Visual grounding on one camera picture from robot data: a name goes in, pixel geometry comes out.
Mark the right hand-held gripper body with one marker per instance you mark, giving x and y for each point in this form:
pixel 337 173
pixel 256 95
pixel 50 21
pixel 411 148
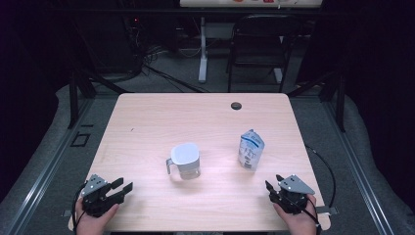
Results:
pixel 293 186

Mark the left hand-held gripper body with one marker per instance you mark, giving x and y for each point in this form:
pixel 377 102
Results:
pixel 94 196

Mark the white and blue milk carton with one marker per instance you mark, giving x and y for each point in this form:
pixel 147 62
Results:
pixel 250 150

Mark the clear pitcher with white lid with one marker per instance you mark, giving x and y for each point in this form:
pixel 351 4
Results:
pixel 185 153

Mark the person's left hand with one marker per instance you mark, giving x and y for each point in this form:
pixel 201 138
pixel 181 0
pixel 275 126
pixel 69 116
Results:
pixel 93 226

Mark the person's right hand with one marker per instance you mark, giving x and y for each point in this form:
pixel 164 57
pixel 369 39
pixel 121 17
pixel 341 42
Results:
pixel 300 223

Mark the black round table grommet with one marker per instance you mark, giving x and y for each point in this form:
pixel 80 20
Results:
pixel 236 105

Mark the white desk leg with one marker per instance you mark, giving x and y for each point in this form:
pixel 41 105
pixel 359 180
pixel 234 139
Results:
pixel 278 75
pixel 203 65

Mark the black folding chair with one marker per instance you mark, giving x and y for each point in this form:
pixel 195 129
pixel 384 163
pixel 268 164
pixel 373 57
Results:
pixel 257 52

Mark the dark equipment rack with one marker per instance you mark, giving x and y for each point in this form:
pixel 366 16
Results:
pixel 107 45

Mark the grey metal table bracket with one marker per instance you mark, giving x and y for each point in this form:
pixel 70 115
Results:
pixel 326 210
pixel 67 213

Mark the aluminium floor rail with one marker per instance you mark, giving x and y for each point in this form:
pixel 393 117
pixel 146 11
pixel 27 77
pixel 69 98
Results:
pixel 40 178
pixel 360 176

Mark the black frame post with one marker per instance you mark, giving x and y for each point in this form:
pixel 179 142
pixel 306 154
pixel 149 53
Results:
pixel 340 107
pixel 73 104

